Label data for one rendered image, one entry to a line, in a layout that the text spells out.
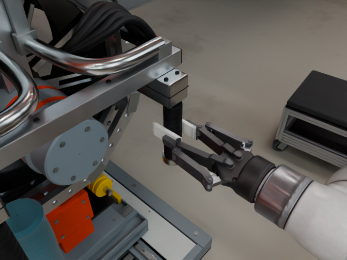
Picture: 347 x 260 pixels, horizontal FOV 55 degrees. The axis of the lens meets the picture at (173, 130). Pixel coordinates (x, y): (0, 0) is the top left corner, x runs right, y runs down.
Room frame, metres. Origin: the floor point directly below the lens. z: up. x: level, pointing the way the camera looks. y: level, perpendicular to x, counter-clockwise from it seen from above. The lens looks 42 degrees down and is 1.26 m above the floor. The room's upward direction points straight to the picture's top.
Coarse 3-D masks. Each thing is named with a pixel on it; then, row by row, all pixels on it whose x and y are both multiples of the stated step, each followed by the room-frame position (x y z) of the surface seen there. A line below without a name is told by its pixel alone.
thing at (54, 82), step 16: (48, 0) 0.81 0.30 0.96; (64, 0) 0.72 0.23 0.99; (32, 16) 0.64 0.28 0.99; (48, 16) 0.86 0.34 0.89; (64, 16) 0.79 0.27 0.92; (80, 16) 0.73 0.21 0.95; (64, 32) 0.69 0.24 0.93; (96, 48) 0.74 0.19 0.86; (32, 64) 0.62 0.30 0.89; (48, 80) 0.63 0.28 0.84; (64, 80) 0.67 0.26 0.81; (80, 80) 0.69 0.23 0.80; (96, 80) 0.73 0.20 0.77; (0, 176) 0.53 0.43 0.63; (16, 176) 0.54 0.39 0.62; (32, 176) 0.54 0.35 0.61; (0, 192) 0.48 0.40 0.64; (16, 192) 0.49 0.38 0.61
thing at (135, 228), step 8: (120, 200) 0.80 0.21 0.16; (120, 208) 0.77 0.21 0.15; (128, 208) 0.75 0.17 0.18; (128, 216) 0.72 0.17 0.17; (136, 216) 0.74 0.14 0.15; (128, 224) 0.70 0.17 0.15; (136, 224) 0.70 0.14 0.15; (144, 224) 0.70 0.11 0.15; (120, 232) 0.67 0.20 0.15; (128, 232) 0.67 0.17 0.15; (136, 232) 0.66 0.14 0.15; (144, 232) 0.69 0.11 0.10; (112, 240) 0.63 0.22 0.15; (120, 240) 0.63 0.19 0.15; (128, 240) 0.63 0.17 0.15; (136, 240) 0.66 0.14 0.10; (104, 248) 0.60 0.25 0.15; (112, 248) 0.60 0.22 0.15; (120, 248) 0.61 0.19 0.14; (128, 248) 0.63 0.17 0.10; (96, 256) 0.57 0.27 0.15; (104, 256) 0.56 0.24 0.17; (112, 256) 0.58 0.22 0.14
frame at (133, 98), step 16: (80, 0) 0.60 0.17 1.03; (96, 0) 0.63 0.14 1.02; (112, 48) 0.69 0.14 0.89; (128, 48) 0.68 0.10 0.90; (128, 96) 0.66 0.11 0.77; (112, 112) 0.67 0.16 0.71; (128, 112) 0.66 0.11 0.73; (112, 128) 0.63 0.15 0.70; (112, 144) 0.62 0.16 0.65; (96, 176) 0.56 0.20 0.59; (32, 192) 0.49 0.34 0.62; (48, 192) 0.51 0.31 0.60; (64, 192) 0.50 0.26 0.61; (48, 208) 0.46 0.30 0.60
